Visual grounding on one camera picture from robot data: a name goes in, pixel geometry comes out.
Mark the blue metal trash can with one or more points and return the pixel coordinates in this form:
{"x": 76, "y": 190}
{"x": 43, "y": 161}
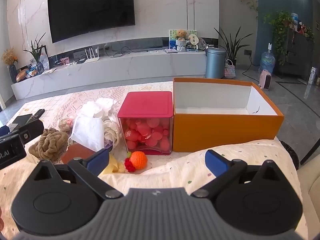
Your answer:
{"x": 215, "y": 65}

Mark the black flat television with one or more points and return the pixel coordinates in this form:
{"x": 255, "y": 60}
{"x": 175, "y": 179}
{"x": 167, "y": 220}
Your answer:
{"x": 90, "y": 10}

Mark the red lidded clear ball container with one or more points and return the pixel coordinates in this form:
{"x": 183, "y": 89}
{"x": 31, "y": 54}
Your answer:
{"x": 145, "y": 105}

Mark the orange cardboard box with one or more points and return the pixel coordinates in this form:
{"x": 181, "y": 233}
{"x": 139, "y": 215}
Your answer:
{"x": 220, "y": 132}

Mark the yellow cloth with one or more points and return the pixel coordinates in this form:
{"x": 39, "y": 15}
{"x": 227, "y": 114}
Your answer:
{"x": 113, "y": 166}

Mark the black notebook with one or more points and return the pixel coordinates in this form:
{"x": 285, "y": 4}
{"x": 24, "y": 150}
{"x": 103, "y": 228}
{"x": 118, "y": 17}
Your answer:
{"x": 21, "y": 118}

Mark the white standing bottle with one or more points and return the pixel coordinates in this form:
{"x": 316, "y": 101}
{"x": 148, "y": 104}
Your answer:
{"x": 313, "y": 76}

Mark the colourful painting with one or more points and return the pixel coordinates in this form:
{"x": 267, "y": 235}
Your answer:
{"x": 172, "y": 42}

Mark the cream dotted blanket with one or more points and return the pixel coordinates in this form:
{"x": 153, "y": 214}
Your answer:
{"x": 175, "y": 170}

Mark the red-brown pouch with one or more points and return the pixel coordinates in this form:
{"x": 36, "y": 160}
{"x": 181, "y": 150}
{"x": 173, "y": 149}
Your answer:
{"x": 75, "y": 152}

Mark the round paper fan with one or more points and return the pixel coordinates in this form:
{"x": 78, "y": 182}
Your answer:
{"x": 194, "y": 40}

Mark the pink space heater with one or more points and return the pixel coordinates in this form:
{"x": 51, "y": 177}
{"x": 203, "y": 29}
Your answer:
{"x": 265, "y": 80}

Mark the white router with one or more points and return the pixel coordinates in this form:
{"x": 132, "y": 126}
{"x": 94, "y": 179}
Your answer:
{"x": 92, "y": 60}

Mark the tall long-leaf potted plant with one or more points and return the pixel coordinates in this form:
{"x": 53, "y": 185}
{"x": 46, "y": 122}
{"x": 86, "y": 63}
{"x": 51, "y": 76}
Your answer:
{"x": 233, "y": 45}

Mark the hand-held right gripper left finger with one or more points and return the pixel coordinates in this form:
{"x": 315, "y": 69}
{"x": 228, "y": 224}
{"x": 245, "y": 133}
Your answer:
{"x": 98, "y": 161}

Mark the potted plant with thin leaves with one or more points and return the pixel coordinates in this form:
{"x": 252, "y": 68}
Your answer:
{"x": 37, "y": 52}

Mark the white marble television console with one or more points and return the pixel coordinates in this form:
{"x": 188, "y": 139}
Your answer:
{"x": 125, "y": 67}

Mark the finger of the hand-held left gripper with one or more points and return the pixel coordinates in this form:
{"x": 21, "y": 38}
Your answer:
{"x": 4, "y": 130}
{"x": 31, "y": 130}

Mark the black remote control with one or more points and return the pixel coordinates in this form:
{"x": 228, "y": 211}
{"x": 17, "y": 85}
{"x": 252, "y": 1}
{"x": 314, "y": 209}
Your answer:
{"x": 37, "y": 113}

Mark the brown plush cloth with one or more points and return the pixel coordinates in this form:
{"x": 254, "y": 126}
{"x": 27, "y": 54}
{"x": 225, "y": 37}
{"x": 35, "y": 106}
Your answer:
{"x": 48, "y": 142}

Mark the white crumpled cloth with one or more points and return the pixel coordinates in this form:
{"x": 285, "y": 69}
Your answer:
{"x": 105, "y": 105}

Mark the black round stool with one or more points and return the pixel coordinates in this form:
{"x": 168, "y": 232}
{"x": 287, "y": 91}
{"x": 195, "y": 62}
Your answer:
{"x": 291, "y": 152}

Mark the bronze ornament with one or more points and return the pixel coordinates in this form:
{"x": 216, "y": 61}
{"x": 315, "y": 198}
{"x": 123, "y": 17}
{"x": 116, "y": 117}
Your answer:
{"x": 22, "y": 75}

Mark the trailing ivy plant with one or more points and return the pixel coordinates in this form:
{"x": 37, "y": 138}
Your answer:
{"x": 278, "y": 27}

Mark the blue water jug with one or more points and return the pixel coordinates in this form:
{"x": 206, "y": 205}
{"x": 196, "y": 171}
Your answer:
{"x": 267, "y": 61}

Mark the pink scrunchie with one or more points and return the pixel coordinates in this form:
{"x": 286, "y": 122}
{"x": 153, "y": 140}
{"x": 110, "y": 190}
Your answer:
{"x": 65, "y": 124}

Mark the woven pastel handbag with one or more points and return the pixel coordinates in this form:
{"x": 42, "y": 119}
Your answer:
{"x": 230, "y": 71}

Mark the cream sofa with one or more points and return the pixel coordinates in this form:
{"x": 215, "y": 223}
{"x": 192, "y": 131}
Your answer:
{"x": 310, "y": 192}

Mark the dried flowers in dark vase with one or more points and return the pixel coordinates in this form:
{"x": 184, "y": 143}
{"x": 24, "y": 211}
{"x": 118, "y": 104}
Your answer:
{"x": 12, "y": 72}

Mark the crochet orange with red berries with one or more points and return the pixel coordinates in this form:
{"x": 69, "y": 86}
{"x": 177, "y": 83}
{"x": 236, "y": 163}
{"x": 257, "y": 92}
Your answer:
{"x": 138, "y": 161}

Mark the white cloth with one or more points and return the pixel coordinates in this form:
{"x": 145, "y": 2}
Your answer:
{"x": 87, "y": 130}
{"x": 105, "y": 105}

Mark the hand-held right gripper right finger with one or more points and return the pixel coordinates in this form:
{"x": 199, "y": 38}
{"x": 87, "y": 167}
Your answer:
{"x": 216, "y": 162}

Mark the cream scrunchie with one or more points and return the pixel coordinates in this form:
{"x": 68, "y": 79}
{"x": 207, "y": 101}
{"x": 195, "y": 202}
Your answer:
{"x": 112, "y": 132}

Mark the teddy bear bouquet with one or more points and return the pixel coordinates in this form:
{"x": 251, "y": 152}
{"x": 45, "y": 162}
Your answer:
{"x": 181, "y": 35}

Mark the dark grey cabinet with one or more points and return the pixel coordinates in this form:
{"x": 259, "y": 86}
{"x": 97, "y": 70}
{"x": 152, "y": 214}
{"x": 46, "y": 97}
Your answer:
{"x": 297, "y": 55}

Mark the pink photo frame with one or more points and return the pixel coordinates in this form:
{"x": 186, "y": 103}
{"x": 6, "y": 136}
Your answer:
{"x": 64, "y": 61}

